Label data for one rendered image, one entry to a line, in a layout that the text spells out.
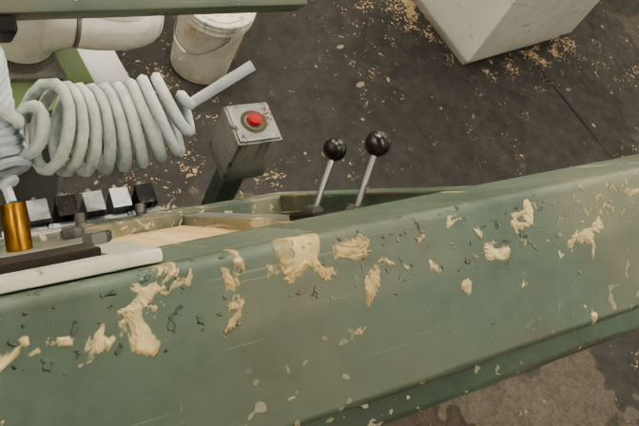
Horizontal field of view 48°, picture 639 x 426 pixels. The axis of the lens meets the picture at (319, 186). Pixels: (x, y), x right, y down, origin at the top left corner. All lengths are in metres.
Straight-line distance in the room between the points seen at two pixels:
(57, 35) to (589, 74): 3.15
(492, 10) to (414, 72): 0.46
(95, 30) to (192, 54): 1.16
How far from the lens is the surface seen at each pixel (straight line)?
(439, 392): 0.72
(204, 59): 2.93
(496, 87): 3.79
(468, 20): 3.66
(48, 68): 1.93
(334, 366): 0.40
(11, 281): 0.35
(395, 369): 0.42
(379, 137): 1.00
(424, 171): 3.20
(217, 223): 1.42
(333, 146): 1.10
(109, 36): 1.83
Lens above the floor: 2.28
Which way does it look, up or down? 51 degrees down
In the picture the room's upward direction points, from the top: 33 degrees clockwise
